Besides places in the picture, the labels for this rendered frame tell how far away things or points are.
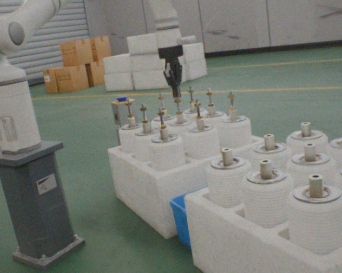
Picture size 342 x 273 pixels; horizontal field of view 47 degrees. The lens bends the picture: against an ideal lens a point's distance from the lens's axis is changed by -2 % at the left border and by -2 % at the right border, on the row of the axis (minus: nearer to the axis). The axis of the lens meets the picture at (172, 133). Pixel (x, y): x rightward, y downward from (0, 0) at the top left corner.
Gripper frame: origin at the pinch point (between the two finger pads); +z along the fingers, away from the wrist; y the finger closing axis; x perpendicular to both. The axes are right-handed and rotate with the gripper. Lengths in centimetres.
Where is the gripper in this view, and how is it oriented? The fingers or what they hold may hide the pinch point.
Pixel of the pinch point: (176, 92)
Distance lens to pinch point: 124.3
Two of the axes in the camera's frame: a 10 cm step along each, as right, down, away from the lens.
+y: -2.9, 2.8, -9.1
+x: 9.5, -0.5, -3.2
